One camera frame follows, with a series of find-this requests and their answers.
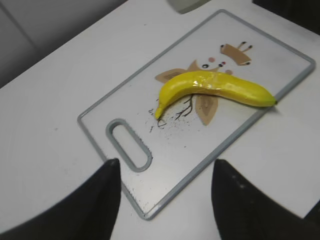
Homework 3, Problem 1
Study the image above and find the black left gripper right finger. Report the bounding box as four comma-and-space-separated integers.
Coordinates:
211, 159, 320, 240

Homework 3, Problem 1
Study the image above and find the yellow plastic banana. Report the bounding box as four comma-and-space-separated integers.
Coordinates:
155, 70, 277, 120

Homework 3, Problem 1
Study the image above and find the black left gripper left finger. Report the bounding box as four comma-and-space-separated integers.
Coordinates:
0, 158, 121, 240

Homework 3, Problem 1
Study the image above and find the white-handled knife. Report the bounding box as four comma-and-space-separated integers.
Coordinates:
166, 0, 210, 15

